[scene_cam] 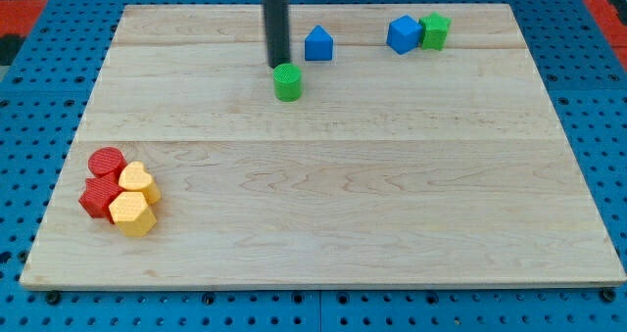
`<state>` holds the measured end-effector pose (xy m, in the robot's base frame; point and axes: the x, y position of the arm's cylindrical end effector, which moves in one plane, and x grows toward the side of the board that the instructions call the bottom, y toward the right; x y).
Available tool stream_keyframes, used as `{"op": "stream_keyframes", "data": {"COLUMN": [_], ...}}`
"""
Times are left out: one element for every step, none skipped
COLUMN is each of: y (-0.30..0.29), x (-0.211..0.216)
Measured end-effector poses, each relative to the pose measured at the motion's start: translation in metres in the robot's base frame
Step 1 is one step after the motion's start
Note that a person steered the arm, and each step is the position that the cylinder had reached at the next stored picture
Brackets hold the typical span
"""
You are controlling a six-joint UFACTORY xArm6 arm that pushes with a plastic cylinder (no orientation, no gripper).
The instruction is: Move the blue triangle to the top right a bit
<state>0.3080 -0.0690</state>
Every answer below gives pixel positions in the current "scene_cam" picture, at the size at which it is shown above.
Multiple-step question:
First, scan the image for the blue triangle block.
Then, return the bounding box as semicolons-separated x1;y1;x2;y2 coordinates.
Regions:
305;25;334;61

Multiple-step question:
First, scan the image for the green star block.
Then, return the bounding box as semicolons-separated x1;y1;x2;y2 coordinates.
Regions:
419;12;452;51

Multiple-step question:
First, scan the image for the blue cube block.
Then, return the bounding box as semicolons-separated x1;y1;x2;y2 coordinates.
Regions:
386;15;423;55

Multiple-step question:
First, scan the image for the red star block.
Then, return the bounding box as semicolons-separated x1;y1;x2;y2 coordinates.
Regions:
78;173;123;224

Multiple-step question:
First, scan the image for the red cylinder block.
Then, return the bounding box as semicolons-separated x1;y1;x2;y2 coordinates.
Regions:
87;147;127;177

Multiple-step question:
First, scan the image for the yellow hexagon block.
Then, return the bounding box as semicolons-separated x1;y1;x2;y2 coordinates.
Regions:
109;192;157;237

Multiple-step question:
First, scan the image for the light wooden board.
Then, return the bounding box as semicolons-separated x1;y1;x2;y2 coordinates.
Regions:
21;4;626;291

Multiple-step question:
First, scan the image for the green cylinder block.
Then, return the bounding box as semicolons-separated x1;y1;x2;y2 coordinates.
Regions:
272;63;302;102

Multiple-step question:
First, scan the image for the yellow heart block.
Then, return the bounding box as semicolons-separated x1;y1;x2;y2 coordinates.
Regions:
118;161;162;205

